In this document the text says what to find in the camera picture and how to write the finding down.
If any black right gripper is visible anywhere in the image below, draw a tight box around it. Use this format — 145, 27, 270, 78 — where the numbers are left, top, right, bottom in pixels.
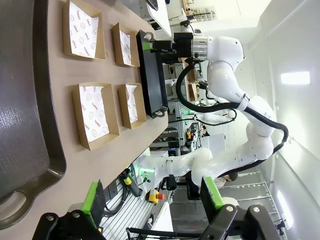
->
142, 31, 195, 60

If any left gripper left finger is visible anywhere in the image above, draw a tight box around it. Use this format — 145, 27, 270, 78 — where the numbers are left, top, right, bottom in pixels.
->
31, 179, 107, 240

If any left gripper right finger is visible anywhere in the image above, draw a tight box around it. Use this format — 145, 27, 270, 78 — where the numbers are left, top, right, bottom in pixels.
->
198, 176, 282, 240

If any white smiley print paper liner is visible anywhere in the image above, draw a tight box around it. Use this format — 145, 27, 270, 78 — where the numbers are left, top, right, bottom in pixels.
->
68, 1, 100, 58
125, 84, 139, 124
78, 85, 110, 144
119, 30, 133, 66

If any brown cardboard donut box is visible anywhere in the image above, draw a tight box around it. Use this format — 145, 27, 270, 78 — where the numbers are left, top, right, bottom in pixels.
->
117, 82, 148, 130
111, 22, 141, 68
71, 82, 121, 152
62, 0, 108, 60

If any black tray without handles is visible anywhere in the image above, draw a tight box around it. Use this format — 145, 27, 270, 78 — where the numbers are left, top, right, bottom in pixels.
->
144, 0, 160, 11

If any seated person dark hair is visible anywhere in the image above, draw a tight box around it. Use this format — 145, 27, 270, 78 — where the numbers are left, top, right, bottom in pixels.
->
214, 172, 238, 190

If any white table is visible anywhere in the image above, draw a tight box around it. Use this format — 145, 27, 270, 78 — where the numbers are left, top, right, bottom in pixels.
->
146, 0, 173, 38

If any black yellow handheld device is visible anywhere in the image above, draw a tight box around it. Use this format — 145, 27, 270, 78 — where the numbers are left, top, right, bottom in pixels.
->
119, 167, 144, 198

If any yellow red emergency stop button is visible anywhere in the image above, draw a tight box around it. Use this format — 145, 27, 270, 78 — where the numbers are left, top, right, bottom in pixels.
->
148, 189, 166, 205

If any wooden shelf unit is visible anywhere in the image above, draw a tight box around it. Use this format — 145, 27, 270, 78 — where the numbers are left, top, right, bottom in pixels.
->
181, 56, 201, 102

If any thin black rod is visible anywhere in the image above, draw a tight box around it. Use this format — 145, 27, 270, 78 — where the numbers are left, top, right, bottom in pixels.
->
126, 226, 201, 238

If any ceiling light panel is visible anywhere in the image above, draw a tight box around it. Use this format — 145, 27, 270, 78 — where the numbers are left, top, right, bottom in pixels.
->
280, 71, 311, 85

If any black cable bundle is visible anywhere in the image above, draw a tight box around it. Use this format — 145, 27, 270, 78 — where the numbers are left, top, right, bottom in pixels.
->
103, 184, 131, 218

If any black tray with handles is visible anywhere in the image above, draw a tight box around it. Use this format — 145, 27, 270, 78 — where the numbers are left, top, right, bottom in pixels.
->
136, 29, 169, 119

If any aluminium slotted frame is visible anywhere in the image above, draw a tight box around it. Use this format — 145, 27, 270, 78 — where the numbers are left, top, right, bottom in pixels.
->
99, 174, 176, 240

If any black corrugated cable hose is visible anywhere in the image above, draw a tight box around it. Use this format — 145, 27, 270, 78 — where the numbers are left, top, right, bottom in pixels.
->
175, 57, 290, 176

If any dark brown tray with handles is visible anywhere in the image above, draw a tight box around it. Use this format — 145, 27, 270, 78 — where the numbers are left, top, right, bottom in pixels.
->
0, 0, 68, 230

